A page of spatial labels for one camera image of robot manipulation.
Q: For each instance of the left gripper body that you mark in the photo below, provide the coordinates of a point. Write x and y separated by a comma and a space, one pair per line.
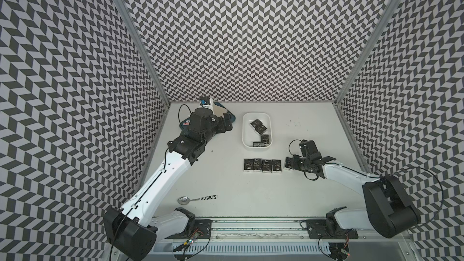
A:
211, 132

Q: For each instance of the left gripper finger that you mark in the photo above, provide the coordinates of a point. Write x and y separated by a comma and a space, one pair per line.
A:
220, 129
227, 122

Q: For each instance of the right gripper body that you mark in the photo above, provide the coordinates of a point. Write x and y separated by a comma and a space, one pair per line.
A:
303, 162

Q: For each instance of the black tissue pack five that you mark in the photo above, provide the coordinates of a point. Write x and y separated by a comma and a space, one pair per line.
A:
288, 163

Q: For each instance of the black tissue pack four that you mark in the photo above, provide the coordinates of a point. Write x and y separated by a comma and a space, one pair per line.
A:
276, 166

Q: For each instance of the white storage box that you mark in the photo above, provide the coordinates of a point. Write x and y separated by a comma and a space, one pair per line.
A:
251, 135

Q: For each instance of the black tissue pack six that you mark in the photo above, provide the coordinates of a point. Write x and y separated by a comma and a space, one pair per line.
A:
256, 123

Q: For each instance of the black tissue pack three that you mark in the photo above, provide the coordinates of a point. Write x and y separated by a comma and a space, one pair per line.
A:
267, 166

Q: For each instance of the black tissue pack seven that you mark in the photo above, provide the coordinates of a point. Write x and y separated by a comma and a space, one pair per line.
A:
265, 139

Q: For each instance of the black tissue pack two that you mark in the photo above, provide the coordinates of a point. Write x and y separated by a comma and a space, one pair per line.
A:
257, 164

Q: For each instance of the black tissue pack one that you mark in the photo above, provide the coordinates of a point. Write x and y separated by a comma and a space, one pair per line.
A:
249, 165

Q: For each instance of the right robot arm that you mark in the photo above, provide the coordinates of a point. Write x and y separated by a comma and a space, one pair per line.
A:
389, 210

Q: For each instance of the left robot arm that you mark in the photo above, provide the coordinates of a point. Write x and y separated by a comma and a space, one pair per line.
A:
133, 229

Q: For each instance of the beige folded cloth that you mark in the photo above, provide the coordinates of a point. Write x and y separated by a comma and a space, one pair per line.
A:
219, 110

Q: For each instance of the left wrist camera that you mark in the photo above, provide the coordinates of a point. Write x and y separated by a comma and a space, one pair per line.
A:
206, 102

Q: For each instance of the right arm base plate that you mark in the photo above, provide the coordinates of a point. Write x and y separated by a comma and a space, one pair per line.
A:
317, 228

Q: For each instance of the spoon with patterned handle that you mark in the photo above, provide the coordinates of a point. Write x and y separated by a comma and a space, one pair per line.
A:
184, 200

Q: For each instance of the aluminium front rail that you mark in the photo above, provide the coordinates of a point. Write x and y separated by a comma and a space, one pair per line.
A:
243, 229

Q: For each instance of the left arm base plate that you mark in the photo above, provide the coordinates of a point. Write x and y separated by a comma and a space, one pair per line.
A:
201, 226

